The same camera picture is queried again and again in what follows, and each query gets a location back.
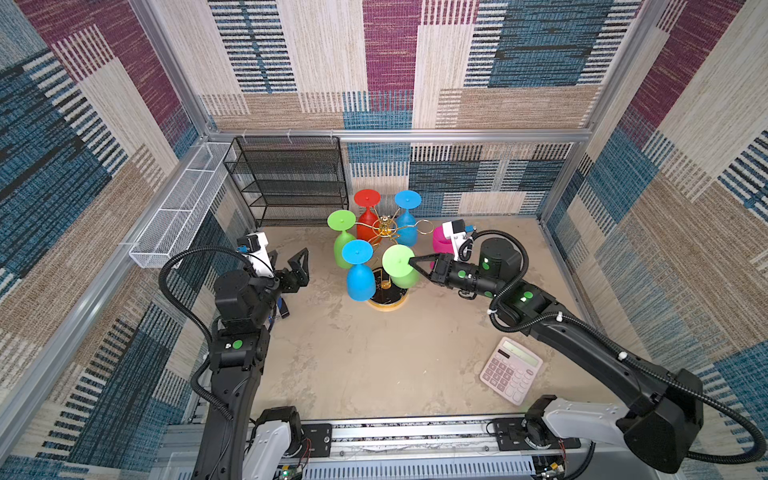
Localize front blue plastic wine glass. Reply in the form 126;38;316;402
342;240;376;302

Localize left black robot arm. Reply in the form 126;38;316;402
158;246;310;479

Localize back blue plastic wine glass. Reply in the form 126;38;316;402
394;190;422;247

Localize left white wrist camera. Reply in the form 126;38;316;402
237;232;274;278

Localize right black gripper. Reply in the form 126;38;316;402
408;252;501;299

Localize black mesh shelf rack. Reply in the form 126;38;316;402
223;136;349;227

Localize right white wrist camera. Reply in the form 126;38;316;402
442;219;475;262

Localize green plastic wine glass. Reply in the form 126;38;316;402
327;210;356;269
382;244;420;289

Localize magenta plastic wine glass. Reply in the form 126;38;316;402
432;221;458;260

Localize red plastic wine glass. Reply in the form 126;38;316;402
354;189;381;244

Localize gold wire wine glass rack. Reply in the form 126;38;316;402
356;206;434;311

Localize white wire mesh basket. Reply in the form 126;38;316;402
129;142;229;269

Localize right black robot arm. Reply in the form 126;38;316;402
408;230;767;474

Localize pink calculator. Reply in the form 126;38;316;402
480;337;544;406

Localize blue plastic wine glass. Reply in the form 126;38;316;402
394;190;422;247
342;240;376;302

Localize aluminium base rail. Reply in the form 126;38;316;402
149;413;685;480

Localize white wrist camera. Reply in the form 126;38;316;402
442;219;475;262
237;232;274;278

